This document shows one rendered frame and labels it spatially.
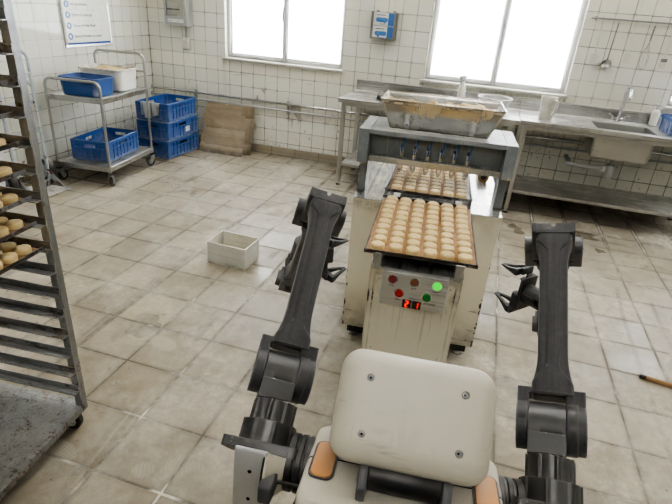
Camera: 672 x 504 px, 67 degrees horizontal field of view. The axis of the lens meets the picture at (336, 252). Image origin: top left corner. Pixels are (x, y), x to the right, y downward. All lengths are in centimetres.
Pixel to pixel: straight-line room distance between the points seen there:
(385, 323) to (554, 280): 109
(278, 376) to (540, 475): 42
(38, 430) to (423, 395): 184
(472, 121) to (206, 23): 450
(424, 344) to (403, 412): 132
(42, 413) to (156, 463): 49
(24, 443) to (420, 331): 153
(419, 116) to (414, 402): 187
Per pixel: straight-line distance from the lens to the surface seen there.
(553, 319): 94
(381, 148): 250
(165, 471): 225
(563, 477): 85
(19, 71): 183
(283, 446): 80
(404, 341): 200
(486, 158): 250
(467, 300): 269
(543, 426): 87
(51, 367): 232
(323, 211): 99
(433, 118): 242
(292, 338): 88
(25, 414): 242
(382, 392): 69
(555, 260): 99
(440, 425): 69
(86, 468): 234
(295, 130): 611
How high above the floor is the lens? 168
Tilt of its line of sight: 26 degrees down
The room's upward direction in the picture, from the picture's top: 5 degrees clockwise
